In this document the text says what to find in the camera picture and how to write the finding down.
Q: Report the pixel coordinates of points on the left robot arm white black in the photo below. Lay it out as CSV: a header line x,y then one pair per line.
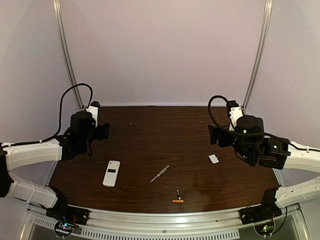
x,y
77,140

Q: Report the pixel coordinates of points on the left aluminium corner post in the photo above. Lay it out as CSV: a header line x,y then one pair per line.
x,y
63,41

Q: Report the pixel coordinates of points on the right aluminium corner post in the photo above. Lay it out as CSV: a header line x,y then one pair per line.
x,y
264,32

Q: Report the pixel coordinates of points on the front aluminium rail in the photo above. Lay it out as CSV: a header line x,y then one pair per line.
x,y
208,225

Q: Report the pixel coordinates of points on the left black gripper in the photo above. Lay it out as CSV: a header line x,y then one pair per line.
x,y
103,131

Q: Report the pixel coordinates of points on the round circuit board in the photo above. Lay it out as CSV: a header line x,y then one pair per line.
x,y
265,228
63,229

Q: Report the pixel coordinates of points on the clear handle screwdriver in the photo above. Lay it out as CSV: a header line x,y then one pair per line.
x,y
159,174

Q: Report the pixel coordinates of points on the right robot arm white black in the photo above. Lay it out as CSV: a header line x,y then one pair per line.
x,y
254,146

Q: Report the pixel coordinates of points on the left round circuit board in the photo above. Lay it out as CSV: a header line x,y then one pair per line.
x,y
63,229

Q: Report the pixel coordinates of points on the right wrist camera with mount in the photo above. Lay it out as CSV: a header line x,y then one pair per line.
x,y
235,111

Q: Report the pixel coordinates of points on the aluminium corner post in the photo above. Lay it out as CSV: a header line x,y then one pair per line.
x,y
264,32
63,41

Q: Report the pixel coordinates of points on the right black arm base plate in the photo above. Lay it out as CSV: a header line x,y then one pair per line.
x,y
259,213

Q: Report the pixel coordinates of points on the right round circuit board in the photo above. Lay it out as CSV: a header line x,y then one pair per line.
x,y
265,228

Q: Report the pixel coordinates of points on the white remote control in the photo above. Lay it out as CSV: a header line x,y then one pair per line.
x,y
111,173

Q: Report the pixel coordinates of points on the white battery compartment cover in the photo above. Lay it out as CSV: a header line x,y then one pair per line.
x,y
213,158

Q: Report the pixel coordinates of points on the orange black battery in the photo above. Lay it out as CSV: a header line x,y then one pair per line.
x,y
178,195
178,201

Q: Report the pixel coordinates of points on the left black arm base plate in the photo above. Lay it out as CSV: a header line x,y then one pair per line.
x,y
72,215

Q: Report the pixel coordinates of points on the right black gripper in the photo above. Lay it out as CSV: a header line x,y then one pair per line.
x,y
214,135

